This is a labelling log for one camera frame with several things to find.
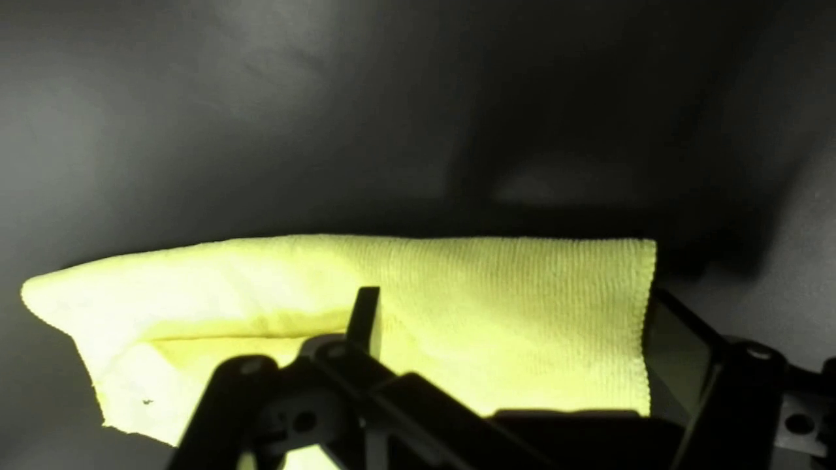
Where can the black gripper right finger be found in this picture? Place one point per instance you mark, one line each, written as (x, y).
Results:
(749, 409)

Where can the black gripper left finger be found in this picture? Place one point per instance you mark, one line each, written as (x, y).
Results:
(261, 401)

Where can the yellow towel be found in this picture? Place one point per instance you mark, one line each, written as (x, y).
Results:
(487, 322)

